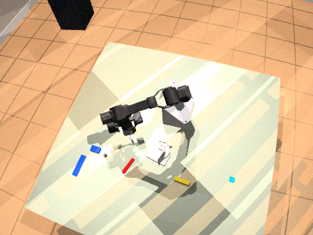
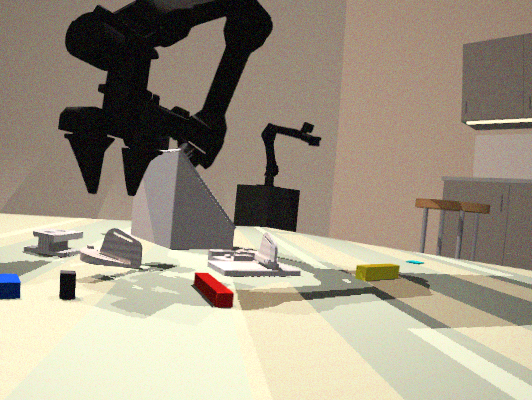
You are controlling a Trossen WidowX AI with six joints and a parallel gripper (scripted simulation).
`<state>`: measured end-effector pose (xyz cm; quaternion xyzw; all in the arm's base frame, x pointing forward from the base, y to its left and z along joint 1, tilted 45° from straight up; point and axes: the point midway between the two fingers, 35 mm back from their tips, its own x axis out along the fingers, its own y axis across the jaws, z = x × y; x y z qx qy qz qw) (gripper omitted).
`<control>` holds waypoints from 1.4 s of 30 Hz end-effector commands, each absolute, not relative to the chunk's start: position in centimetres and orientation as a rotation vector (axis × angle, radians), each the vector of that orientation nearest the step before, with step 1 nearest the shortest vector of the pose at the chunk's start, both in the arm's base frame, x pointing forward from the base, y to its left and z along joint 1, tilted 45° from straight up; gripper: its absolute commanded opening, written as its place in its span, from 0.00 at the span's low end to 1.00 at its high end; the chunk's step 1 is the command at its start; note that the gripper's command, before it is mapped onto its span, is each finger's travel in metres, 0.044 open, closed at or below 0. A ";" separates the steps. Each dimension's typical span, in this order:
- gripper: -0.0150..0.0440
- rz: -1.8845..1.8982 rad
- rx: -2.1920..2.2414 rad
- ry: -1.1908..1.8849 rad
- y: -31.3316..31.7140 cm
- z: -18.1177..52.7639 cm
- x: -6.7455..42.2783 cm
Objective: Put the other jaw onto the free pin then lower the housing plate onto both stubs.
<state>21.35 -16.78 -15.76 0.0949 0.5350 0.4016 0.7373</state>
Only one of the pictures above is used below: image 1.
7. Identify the red rectangular bar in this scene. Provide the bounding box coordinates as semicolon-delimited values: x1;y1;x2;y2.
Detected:
122;158;134;173

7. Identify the blue flat bar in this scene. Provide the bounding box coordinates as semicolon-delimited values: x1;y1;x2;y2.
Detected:
72;155;86;177

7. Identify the blue rectangular block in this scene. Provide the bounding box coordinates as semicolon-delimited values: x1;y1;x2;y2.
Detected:
90;145;101;154

